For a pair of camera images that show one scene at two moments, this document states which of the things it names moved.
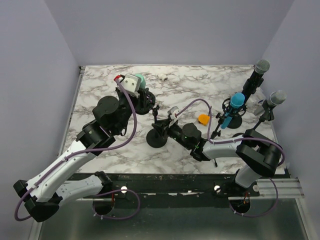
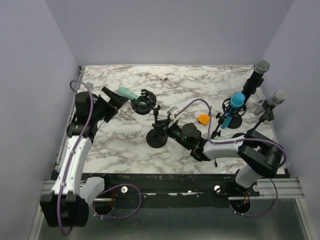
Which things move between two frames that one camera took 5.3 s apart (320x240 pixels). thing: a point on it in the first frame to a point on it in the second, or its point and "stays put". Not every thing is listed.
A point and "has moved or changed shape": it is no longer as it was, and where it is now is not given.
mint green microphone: x=143 y=83 has moved or changed shape
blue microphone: x=237 y=100 stays put
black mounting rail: x=133 y=187 stays put
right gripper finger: x=161 y=127 stays put
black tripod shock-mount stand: x=226 y=111 stays put
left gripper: x=140 y=100 to x=116 y=101
